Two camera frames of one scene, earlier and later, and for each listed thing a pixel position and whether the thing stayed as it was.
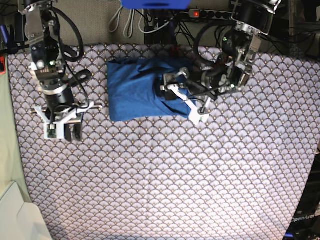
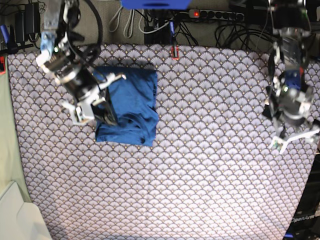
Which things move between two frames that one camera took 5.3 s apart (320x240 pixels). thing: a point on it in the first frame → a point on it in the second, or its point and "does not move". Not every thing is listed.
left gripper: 56,93 → 84,91
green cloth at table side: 11,169 does not move
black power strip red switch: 200,13 does not move
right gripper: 205,83 → 288,105
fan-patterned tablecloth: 243,174 does not move
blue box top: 155,4 does not move
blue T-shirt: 134,91 → 134,103
